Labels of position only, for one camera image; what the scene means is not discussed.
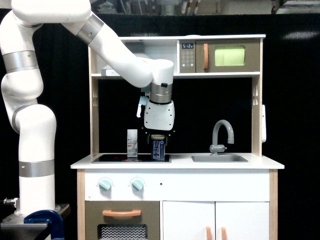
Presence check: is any white cabinet door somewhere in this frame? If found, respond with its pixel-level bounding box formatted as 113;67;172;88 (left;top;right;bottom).
162;201;215;240
215;202;269;240

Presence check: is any grey range hood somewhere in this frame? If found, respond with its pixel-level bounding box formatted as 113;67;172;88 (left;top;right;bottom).
101;41;153;77

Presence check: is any grey sink basin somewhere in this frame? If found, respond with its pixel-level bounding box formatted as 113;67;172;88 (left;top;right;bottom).
191;155;248;163

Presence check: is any right mint knob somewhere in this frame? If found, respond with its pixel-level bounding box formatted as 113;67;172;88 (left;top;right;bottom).
130;177;145;192

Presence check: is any right white cabinet door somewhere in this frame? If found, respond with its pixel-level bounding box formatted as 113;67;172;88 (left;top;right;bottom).
215;202;269;240

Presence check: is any toy oven door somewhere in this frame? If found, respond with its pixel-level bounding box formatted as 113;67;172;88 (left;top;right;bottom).
85;200;161;240

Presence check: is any mint knob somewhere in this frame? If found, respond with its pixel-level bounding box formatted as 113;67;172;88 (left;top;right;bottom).
130;177;145;192
98;177;113;192

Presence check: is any left mint knob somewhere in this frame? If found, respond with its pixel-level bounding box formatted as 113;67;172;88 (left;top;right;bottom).
98;177;113;192

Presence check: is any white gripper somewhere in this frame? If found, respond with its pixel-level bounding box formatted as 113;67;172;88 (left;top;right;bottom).
143;100;175;146

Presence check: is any toy cleaver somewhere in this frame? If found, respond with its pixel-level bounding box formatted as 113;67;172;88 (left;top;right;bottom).
136;86;150;118

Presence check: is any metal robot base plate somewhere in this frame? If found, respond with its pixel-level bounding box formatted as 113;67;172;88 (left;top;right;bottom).
0;203;71;240

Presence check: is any black stovetop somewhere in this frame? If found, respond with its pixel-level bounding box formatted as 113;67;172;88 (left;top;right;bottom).
92;153;171;164

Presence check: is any left white cabinet door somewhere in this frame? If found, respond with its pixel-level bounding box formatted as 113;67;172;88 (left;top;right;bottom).
162;201;215;240

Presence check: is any white milk carton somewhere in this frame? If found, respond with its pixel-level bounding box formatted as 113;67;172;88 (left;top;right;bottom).
127;129;138;158

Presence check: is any blue clamp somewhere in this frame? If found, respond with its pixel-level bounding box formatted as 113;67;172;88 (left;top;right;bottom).
23;209;65;240

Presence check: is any toy kitchen unit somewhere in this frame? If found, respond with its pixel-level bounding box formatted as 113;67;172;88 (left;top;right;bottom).
71;34;284;240

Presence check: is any blue spam can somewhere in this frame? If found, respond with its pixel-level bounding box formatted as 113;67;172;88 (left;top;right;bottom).
151;134;166;160

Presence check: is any toy microwave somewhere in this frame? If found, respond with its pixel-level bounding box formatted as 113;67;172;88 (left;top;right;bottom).
179;39;261;74

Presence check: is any grey faucet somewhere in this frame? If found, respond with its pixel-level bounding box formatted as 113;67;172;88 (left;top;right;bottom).
209;119;235;156

